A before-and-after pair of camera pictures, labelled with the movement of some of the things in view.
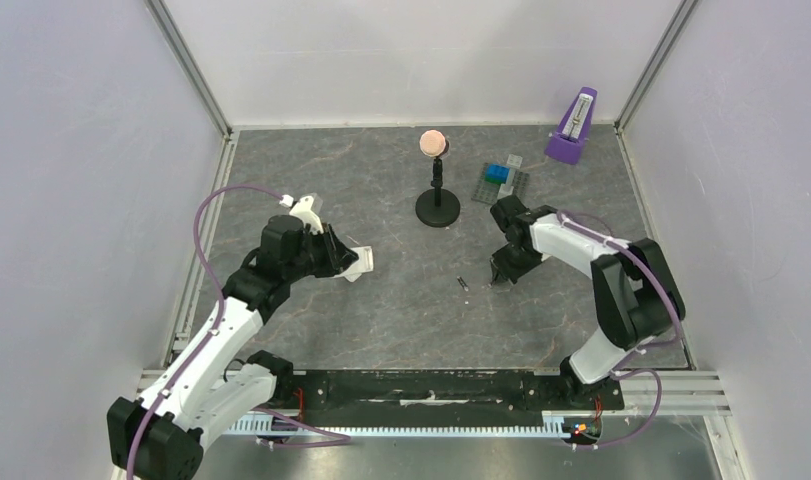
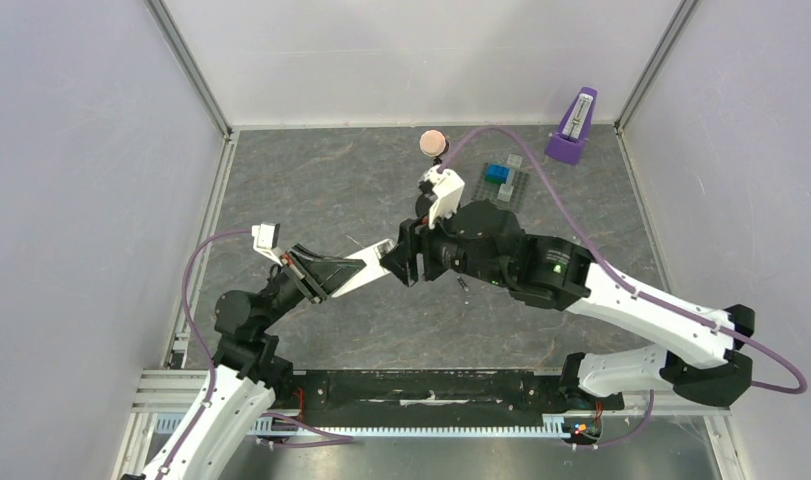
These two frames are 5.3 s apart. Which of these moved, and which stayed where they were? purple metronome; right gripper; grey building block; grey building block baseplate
Moved: right gripper
Stayed: purple metronome; grey building block; grey building block baseplate
